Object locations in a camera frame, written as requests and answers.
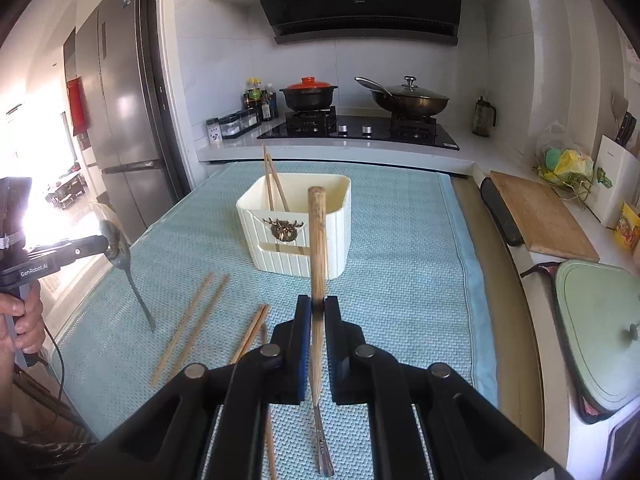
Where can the white-capped spice jar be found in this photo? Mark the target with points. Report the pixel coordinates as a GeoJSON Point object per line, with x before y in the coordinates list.
{"type": "Point", "coordinates": [214, 132]}

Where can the metal fork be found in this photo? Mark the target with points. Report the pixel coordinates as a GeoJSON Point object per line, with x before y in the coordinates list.
{"type": "Point", "coordinates": [324, 445]}

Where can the dark sauce bottle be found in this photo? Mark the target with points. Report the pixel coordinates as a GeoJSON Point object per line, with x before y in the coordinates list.
{"type": "Point", "coordinates": [268, 105]}

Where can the glass wok lid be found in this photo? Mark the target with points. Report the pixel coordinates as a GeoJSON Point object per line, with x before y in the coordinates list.
{"type": "Point", "coordinates": [415, 91]}

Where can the plastic bag with colourful contents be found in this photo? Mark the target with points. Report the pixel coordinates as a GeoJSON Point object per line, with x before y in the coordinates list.
{"type": "Point", "coordinates": [565, 165]}

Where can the red wall box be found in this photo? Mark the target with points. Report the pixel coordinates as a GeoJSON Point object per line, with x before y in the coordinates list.
{"type": "Point", "coordinates": [77, 107]}

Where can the light blue woven mat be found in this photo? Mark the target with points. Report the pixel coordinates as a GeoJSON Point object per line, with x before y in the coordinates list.
{"type": "Point", "coordinates": [400, 260]}

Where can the black gas stove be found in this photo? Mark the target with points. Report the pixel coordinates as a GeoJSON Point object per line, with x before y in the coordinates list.
{"type": "Point", "coordinates": [350, 130]}

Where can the wooden cutting board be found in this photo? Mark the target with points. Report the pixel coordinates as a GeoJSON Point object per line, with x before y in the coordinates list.
{"type": "Point", "coordinates": [540, 215]}

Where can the pale green pot lid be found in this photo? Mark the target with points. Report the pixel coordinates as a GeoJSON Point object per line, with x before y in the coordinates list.
{"type": "Point", "coordinates": [595, 330]}

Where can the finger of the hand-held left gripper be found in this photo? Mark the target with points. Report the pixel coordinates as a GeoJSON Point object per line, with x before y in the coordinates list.
{"type": "Point", "coordinates": [80, 251]}

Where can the white knife block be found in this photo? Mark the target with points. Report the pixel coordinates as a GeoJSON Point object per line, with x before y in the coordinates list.
{"type": "Point", "coordinates": [617, 185]}

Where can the black range hood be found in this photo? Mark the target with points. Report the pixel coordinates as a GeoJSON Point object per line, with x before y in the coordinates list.
{"type": "Point", "coordinates": [360, 5]}

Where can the yellow snack packet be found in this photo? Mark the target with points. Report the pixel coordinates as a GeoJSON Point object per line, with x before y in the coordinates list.
{"type": "Point", "coordinates": [629, 227]}

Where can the metal spoon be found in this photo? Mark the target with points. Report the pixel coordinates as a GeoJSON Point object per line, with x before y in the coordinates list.
{"type": "Point", "coordinates": [116, 245]}

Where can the cream ribbed utensil holder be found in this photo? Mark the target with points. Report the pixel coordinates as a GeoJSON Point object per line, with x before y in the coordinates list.
{"type": "Point", "coordinates": [332, 240]}

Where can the person's left forearm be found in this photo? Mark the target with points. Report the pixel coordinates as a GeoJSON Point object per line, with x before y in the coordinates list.
{"type": "Point", "coordinates": [6, 375]}

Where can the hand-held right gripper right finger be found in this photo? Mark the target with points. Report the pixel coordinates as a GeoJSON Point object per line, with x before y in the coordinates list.
{"type": "Point", "coordinates": [336, 355]}

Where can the yellow-capped sauce bottle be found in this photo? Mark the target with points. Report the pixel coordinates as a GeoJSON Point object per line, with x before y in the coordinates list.
{"type": "Point", "coordinates": [254, 94]}

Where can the black oblong pad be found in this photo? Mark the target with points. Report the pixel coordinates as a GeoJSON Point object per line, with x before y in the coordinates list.
{"type": "Point", "coordinates": [502, 215]}

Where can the dark metal wok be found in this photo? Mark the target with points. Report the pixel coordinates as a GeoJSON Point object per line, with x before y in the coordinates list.
{"type": "Point", "coordinates": [410, 105]}

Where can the silver refrigerator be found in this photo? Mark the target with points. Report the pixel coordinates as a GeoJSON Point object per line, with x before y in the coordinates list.
{"type": "Point", "coordinates": [125, 110]}

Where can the glass kettle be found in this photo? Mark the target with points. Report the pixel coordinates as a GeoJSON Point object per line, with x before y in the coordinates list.
{"type": "Point", "coordinates": [483, 117]}

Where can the black clay pot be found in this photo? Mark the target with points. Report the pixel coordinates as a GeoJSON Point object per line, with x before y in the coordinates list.
{"type": "Point", "coordinates": [307, 101]}

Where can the orange pot lid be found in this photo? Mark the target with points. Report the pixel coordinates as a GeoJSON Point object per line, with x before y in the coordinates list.
{"type": "Point", "coordinates": [307, 84]}

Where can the steel cleaver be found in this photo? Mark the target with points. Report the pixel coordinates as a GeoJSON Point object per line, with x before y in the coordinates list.
{"type": "Point", "coordinates": [619, 107]}

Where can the person's left hand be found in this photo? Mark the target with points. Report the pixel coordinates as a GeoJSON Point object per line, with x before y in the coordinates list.
{"type": "Point", "coordinates": [27, 320]}

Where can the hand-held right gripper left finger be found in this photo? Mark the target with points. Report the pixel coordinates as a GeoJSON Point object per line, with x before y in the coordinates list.
{"type": "Point", "coordinates": [299, 355]}

